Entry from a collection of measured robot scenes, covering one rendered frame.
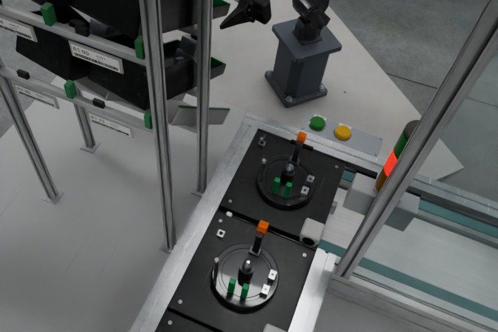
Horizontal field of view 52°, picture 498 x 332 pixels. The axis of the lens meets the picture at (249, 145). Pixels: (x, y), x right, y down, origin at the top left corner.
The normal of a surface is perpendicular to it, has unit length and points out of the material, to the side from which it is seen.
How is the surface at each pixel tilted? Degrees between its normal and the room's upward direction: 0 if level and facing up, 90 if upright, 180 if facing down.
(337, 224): 0
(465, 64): 90
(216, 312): 0
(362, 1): 0
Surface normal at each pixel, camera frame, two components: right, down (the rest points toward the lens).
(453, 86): -0.37, 0.73
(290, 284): 0.08, -0.59
